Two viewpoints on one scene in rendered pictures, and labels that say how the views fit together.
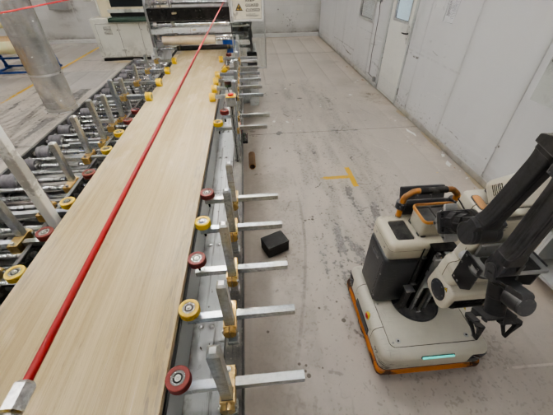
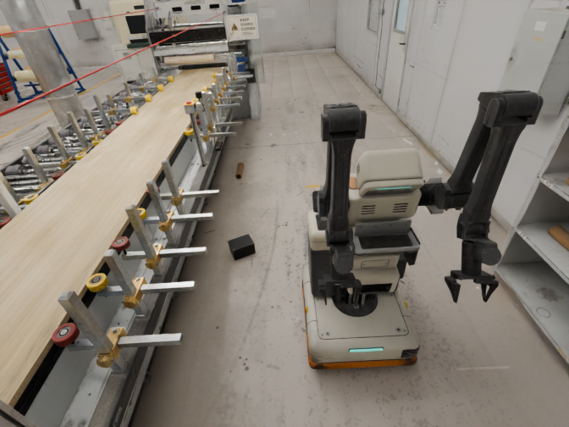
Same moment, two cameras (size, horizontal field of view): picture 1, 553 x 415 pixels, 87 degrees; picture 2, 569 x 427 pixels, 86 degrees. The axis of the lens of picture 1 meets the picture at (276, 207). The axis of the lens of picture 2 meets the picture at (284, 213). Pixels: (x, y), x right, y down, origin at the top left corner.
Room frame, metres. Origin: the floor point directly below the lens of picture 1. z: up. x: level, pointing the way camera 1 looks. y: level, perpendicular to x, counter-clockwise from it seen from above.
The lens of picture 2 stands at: (-0.22, -0.59, 1.87)
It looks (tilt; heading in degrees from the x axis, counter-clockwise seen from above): 36 degrees down; 6
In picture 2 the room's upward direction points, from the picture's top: 5 degrees counter-clockwise
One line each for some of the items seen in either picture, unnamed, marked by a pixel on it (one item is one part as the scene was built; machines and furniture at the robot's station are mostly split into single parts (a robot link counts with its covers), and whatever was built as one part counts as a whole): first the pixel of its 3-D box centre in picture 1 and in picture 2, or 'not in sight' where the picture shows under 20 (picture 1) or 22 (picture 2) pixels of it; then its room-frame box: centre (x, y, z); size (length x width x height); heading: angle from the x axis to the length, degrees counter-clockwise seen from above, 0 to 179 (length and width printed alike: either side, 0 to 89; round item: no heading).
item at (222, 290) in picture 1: (229, 319); (130, 291); (0.59, 0.19, 0.86); 0.04 x 0.04 x 0.48; 5
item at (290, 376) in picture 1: (241, 382); (125, 342); (0.39, 0.13, 0.82); 0.43 x 0.03 x 0.04; 95
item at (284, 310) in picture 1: (241, 314); (146, 289); (0.64, 0.15, 0.83); 0.43 x 0.03 x 0.04; 95
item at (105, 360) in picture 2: (228, 389); (112, 346); (0.37, 0.17, 0.82); 0.14 x 0.06 x 0.05; 5
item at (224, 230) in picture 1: (230, 262); (146, 245); (0.84, 0.21, 0.90); 0.04 x 0.04 x 0.48; 5
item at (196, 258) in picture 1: (198, 265); (123, 249); (0.87, 0.37, 0.85); 0.08 x 0.08 x 0.11
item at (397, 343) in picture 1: (408, 311); (353, 309); (1.02, -0.86, 0.16); 0.67 x 0.64 x 0.25; 4
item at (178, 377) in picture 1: (181, 384); (70, 340); (0.37, 0.33, 0.85); 0.08 x 0.08 x 0.11
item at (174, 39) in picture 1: (202, 39); (202, 58); (5.14, 1.10, 1.05); 1.43 x 0.12 x 0.12; 95
